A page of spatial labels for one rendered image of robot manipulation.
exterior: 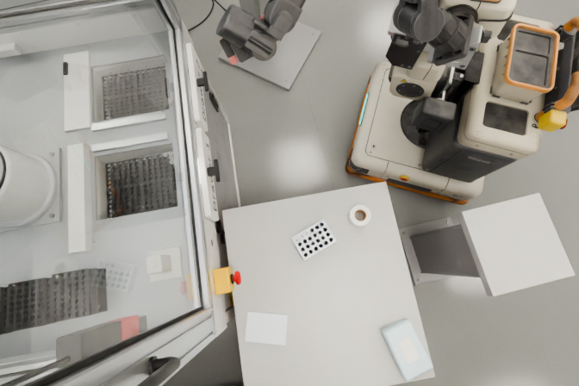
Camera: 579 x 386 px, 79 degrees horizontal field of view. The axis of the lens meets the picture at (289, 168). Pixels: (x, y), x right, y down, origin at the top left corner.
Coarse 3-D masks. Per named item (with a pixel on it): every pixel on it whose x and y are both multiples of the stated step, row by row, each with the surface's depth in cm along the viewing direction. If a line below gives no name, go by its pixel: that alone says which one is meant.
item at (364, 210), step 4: (352, 208) 116; (356, 208) 116; (360, 208) 116; (364, 208) 116; (352, 212) 116; (364, 212) 116; (368, 212) 116; (348, 216) 119; (352, 216) 115; (364, 216) 117; (368, 216) 115; (352, 220) 115; (356, 220) 115; (364, 220) 115; (368, 220) 115; (352, 224) 118; (356, 224) 115; (360, 224) 115; (364, 224) 115
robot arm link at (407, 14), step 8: (408, 8) 81; (416, 8) 79; (440, 8) 81; (400, 16) 84; (408, 16) 80; (448, 16) 81; (400, 24) 84; (408, 24) 80; (408, 32) 82; (416, 40) 83
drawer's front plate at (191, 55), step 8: (192, 48) 121; (192, 56) 118; (192, 64) 117; (192, 72) 116; (200, 72) 127; (192, 80) 116; (192, 88) 115; (200, 88) 122; (192, 96) 114; (200, 96) 119; (200, 104) 117; (200, 112) 115; (200, 120) 113
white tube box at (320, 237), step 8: (320, 224) 119; (304, 232) 115; (312, 232) 118; (320, 232) 118; (328, 232) 115; (304, 240) 118; (312, 240) 114; (320, 240) 114; (328, 240) 114; (336, 240) 114; (304, 248) 114; (312, 248) 113; (320, 248) 113; (304, 256) 116
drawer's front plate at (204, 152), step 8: (200, 128) 111; (200, 136) 110; (200, 144) 110; (208, 144) 118; (200, 152) 109; (208, 152) 116; (200, 160) 108; (208, 160) 114; (200, 168) 108; (208, 176) 110; (208, 184) 108; (208, 192) 106; (208, 200) 105; (208, 208) 105; (216, 208) 114; (208, 216) 104; (216, 216) 112
